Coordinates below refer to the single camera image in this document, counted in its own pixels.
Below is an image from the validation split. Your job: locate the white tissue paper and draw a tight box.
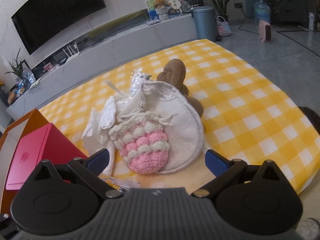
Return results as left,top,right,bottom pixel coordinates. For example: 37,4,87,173
81,96,117,177

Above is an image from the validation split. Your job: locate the white round towel pad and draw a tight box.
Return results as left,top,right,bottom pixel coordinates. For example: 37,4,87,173
142,81,204,175

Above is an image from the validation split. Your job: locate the pink white crochet pouch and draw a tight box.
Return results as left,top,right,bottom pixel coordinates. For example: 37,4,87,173
109,111,172,174

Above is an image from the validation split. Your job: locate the yellow checkered tablecloth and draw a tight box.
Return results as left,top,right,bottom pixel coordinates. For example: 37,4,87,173
41,40,319,193

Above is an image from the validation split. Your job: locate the clear plastic bagged cloth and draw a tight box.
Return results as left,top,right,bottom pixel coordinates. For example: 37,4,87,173
115,68,152,113

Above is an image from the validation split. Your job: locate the orange cardboard box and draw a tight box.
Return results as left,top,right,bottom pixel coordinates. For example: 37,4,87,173
0,109,49,214

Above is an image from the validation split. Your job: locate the white wifi router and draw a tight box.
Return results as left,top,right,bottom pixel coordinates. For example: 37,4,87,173
62,42,80,62

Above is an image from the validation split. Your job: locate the green plant on console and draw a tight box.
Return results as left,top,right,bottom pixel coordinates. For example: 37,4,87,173
6,49,30,90

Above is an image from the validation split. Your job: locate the pastel woven basket bag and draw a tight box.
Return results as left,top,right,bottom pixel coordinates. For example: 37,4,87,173
216,16,232,37

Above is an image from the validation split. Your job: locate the white marble tv console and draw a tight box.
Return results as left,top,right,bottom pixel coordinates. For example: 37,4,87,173
7,14,197,119

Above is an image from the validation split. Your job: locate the pink space heater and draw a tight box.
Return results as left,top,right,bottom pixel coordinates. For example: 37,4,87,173
258,20,272,42

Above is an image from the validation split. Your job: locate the blue grey trash can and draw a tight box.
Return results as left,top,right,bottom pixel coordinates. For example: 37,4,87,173
191,5,218,42

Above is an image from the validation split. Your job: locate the blue water jug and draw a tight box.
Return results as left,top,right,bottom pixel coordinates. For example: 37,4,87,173
254,0,271,24

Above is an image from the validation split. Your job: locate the green picture card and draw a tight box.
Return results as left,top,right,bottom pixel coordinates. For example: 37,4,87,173
145,0,169,20

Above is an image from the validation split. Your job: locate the teddy bear on console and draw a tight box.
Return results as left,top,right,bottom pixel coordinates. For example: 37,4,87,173
153,0,167,9

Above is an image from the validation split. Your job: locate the black wall television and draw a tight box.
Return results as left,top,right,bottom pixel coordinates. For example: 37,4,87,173
11,0,106,54

